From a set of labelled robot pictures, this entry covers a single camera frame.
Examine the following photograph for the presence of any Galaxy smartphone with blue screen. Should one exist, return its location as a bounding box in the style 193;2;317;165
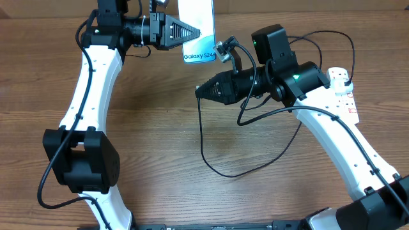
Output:
178;0;217;64

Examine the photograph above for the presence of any black USB charging cable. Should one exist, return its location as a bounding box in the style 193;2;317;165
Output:
195;30;356;179

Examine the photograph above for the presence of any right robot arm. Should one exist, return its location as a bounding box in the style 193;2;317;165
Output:
195;24;408;229

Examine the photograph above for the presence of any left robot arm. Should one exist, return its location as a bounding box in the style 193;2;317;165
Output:
42;1;201;229

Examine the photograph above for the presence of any white charger adapter plug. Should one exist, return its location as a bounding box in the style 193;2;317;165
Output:
330;79;353;95

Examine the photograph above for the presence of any white power strip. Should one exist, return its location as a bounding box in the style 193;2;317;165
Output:
326;67;359;125

